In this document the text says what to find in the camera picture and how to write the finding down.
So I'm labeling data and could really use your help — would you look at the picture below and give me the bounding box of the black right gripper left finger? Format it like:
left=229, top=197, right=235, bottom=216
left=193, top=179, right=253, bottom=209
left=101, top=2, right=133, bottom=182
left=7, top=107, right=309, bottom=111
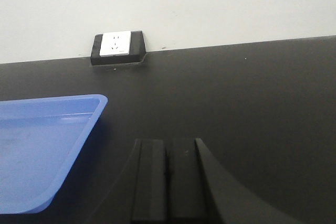
left=131, top=140, right=167, bottom=223

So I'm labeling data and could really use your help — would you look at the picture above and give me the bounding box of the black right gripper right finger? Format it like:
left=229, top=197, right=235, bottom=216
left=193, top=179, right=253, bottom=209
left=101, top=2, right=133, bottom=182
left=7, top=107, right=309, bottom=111
left=167, top=138, right=297, bottom=223

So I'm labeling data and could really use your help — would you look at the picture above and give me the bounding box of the blue plastic tray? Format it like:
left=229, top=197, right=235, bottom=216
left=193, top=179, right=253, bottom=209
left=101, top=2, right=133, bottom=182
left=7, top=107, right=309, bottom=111
left=1, top=94, right=108, bottom=215

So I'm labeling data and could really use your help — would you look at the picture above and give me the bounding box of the white wall power socket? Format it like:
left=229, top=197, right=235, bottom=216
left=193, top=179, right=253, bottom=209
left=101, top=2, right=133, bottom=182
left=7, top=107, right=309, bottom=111
left=90, top=30, right=146, bottom=66

